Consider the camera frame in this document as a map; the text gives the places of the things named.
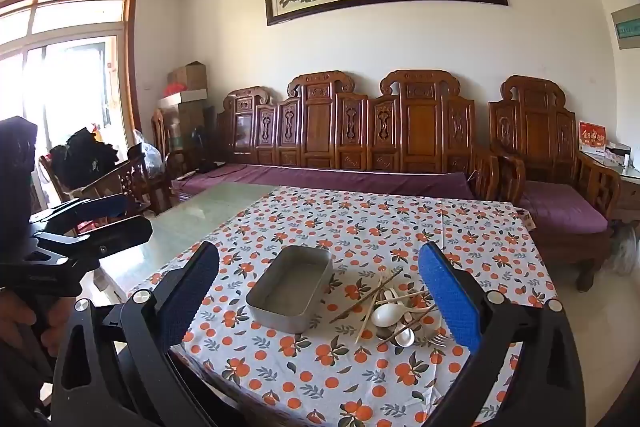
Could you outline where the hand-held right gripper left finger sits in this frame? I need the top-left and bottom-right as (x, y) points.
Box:
(50, 241), (251, 427)

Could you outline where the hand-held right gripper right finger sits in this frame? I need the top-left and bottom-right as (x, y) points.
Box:
(417, 242), (587, 427)

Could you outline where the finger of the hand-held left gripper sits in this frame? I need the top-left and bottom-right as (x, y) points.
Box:
(30, 195), (129, 236)
(35, 216), (154, 271)

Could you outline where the light bamboo chopstick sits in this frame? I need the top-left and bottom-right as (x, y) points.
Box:
(355, 276), (387, 344)
(350, 289), (432, 305)

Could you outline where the white plastic ladle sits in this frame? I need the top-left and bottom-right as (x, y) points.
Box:
(371, 303), (441, 328)

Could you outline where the dark wooden chopstick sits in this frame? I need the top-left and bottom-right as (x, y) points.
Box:
(376, 309), (437, 349)
(329, 269), (404, 324)

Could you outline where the rectangular metal tray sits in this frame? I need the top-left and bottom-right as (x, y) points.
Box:
(245, 245), (334, 334)

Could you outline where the person's left hand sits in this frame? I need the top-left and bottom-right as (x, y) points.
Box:
(0, 289), (76, 358)

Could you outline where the dark clothes pile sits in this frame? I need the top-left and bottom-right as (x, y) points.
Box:
(50, 127), (118, 188)

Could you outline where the clear plastic bag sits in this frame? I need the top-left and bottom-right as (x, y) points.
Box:
(132, 129), (166, 178)

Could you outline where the black desk lamp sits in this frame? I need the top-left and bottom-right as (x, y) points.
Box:
(192, 127), (216, 172)

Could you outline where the large cardboard box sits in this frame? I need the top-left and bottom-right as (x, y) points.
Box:
(160, 102), (216, 142)

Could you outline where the wooden framed balcony window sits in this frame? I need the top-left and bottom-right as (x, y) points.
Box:
(0, 0), (138, 208)

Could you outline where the white flat cardboard box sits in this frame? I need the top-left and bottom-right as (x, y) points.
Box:
(157, 89), (208, 108)

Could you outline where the orange print tablecloth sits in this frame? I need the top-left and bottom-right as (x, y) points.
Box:
(127, 186), (558, 427)

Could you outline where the purple armchair cushion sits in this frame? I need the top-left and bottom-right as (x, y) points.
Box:
(520, 180), (610, 235)

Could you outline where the brown cardboard box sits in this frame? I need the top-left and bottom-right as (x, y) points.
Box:
(167, 62), (207, 92)

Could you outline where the purple sofa cushion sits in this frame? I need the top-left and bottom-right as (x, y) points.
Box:
(172, 163), (476, 202)

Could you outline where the carved wooden armchair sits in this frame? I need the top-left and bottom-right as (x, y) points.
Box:
(487, 75), (621, 293)

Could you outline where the wooden side table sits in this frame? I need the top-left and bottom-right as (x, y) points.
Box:
(577, 149), (640, 223)

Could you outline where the red desk calendar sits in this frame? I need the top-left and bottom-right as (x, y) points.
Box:
(578, 122), (607, 155)

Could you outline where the carved wooden sofa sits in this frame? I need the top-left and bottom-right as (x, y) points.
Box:
(172, 69), (501, 218)

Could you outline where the grey wall electrical panel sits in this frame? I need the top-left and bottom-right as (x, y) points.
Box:
(610, 4), (640, 52)

